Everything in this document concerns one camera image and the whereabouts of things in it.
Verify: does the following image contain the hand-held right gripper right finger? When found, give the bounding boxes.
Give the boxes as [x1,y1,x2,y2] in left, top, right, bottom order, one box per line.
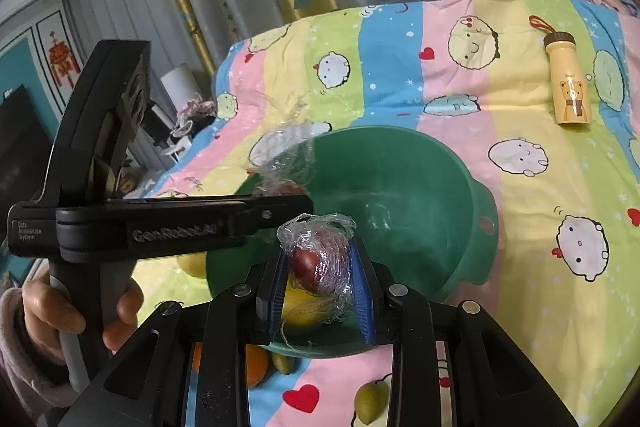
[349,239,581,427]

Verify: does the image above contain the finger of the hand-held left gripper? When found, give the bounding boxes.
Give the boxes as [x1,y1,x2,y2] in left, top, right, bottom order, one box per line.
[230,193,315,241]

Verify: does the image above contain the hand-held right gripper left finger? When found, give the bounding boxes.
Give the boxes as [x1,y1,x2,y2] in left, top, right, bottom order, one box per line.
[60,252,292,427]

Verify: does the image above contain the plastic-wrapped red fruit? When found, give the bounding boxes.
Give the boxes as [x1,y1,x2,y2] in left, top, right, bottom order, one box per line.
[247,94,318,200]
[276,213,357,325]

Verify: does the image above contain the orange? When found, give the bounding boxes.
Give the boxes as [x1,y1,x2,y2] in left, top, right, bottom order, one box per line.
[192,342,271,389]

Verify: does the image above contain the large yellow-green pear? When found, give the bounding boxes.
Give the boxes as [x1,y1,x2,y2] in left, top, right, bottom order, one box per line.
[176,252,211,280]

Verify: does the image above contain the green plastic basin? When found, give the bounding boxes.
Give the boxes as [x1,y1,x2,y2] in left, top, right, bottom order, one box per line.
[205,125,499,359]

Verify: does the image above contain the small green mango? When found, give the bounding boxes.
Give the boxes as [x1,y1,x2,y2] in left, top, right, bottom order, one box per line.
[270,351,298,376]
[354,379,391,426]

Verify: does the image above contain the person's left hand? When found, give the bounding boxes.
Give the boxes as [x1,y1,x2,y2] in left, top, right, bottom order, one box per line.
[20,278,147,364]

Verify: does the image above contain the yellow lemon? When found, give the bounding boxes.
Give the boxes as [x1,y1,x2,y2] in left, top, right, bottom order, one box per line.
[280,282,346,333]

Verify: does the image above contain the black floor stand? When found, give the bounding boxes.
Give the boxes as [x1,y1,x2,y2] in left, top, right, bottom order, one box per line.
[150,104,178,142]

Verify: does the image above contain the white desk fan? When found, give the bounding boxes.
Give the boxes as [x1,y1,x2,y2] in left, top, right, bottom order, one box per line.
[167,122,194,158]

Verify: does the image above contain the pink knit cloth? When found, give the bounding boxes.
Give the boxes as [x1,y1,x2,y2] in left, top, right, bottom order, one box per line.
[177,99,216,118]

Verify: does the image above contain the white lampshade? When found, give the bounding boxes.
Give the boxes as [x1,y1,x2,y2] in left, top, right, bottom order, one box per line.
[160,63,198,100]

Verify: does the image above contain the striped cartoon printed blanket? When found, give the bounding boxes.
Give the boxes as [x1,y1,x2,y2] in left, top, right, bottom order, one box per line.
[120,0,640,427]

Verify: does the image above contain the yellow bear print bottle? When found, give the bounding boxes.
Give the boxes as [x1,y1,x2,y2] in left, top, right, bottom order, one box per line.
[529,14,588,126]

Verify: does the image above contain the red knot wall ornament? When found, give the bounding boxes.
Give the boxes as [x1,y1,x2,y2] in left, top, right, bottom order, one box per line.
[47,29,81,88]

